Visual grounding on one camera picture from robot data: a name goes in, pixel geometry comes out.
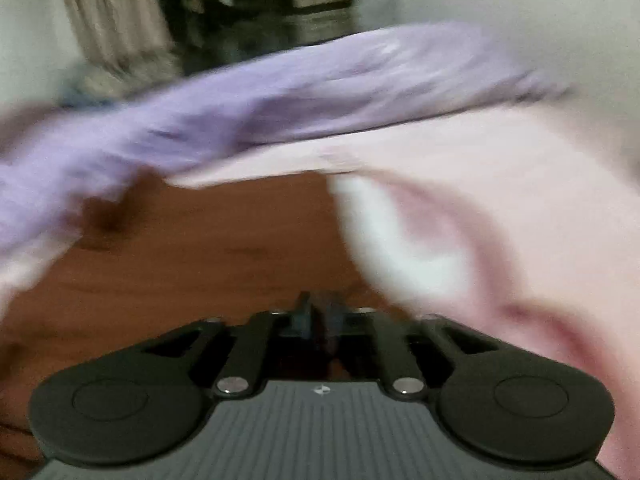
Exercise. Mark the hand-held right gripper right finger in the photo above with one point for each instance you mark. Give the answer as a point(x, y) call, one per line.
point(330, 314)

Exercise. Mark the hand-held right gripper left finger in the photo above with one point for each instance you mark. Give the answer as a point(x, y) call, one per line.
point(302, 312)

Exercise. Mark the brown garment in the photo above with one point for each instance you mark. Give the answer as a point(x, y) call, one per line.
point(200, 270)

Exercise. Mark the purple blanket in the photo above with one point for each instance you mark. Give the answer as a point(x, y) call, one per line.
point(250, 110)

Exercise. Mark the pink printed bed sheet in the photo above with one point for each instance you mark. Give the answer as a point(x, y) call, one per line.
point(500, 185)

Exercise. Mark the dark furniture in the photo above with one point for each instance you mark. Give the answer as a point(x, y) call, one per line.
point(240, 25)

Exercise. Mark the beige curtain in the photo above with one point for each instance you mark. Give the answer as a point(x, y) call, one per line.
point(115, 10)

